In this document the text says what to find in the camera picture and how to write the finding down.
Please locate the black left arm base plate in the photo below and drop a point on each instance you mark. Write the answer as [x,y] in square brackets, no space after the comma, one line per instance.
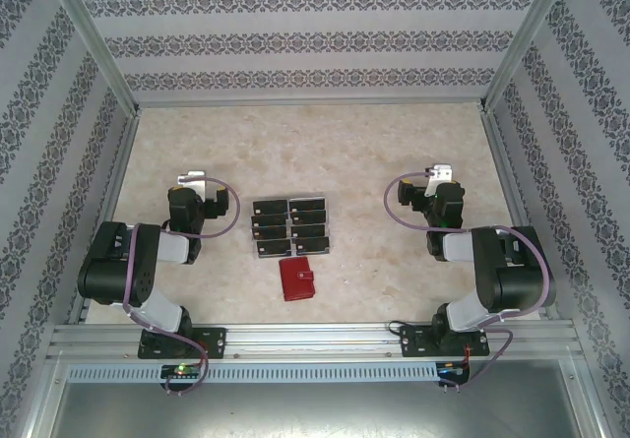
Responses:
[216,342]

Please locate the left controller circuit board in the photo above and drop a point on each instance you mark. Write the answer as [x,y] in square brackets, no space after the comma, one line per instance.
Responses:
[179,371]

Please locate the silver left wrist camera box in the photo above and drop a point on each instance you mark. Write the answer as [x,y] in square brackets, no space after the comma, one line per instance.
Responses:
[194,177]

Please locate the right controller circuit board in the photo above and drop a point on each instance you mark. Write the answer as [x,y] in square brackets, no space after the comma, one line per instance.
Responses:
[450,370]

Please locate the aluminium table edge rail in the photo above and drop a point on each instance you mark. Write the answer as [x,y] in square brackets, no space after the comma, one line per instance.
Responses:
[500,162]
[116,172]

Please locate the controller circuit board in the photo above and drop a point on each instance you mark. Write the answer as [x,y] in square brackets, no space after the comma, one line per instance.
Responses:
[450,370]
[179,371]

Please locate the aluminium mounting rail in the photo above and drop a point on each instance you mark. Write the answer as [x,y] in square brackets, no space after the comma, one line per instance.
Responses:
[315,339]

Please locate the red leather card holder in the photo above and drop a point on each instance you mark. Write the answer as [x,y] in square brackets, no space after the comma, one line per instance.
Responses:
[295,280]

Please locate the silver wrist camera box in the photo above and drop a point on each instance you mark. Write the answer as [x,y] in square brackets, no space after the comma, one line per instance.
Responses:
[194,177]
[443,171]

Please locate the aluminium frame post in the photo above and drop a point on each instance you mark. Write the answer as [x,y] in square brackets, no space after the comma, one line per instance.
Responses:
[523,39]
[95,39]

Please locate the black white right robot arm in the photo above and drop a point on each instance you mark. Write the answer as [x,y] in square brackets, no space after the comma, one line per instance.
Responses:
[517,280]

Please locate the grey steel sheet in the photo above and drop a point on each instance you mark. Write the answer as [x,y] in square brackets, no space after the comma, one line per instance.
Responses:
[315,413]

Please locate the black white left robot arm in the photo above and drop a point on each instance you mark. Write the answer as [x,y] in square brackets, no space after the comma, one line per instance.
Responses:
[113,261]

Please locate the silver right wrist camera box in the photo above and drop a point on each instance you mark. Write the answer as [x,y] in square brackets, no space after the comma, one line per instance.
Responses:
[443,171]

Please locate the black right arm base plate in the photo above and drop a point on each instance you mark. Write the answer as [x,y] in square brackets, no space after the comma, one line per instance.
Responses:
[413,342]

